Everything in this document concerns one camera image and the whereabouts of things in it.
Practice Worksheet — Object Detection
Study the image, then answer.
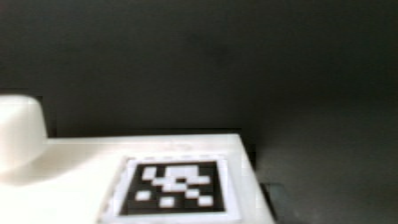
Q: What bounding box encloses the white front drawer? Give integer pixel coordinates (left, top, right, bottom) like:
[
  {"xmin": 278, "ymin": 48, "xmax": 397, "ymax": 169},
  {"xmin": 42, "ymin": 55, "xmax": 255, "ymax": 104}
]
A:
[{"xmin": 0, "ymin": 95, "xmax": 276, "ymax": 224}]

